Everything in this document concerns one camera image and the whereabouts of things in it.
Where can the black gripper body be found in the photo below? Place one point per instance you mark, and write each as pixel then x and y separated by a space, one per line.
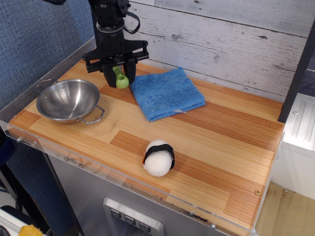
pixel 112 49

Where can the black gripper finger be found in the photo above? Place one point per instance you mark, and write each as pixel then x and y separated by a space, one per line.
pixel 109 75
pixel 130 70

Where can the green handled grey spatula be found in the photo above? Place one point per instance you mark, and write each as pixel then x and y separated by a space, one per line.
pixel 122 80

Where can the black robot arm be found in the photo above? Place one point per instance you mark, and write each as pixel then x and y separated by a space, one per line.
pixel 111 13

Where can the blue folded cloth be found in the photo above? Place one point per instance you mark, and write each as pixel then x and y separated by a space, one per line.
pixel 166 94

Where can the white plush rice ball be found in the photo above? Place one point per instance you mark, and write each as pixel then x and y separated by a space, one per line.
pixel 159 158

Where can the clear acrylic edge guard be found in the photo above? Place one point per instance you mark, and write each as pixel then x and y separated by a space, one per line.
pixel 223 155

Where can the stainless steel cabinet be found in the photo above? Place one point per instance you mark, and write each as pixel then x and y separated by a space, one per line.
pixel 86 189

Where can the silver button panel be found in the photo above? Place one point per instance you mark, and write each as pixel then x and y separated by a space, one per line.
pixel 126 221

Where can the yellow object bottom left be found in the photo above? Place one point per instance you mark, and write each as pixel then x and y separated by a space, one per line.
pixel 30 230

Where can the white appliance at right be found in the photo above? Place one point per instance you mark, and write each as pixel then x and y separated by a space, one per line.
pixel 294 167

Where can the dark left upright post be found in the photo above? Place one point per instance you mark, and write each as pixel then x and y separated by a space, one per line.
pixel 93 24

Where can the dark upright post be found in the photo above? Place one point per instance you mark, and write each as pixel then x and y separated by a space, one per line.
pixel 93 24
pixel 298 76

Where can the steel bowl with handles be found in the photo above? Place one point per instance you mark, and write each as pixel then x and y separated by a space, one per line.
pixel 70 101

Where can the dark right upright post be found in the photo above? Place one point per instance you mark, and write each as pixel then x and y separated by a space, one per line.
pixel 298 76

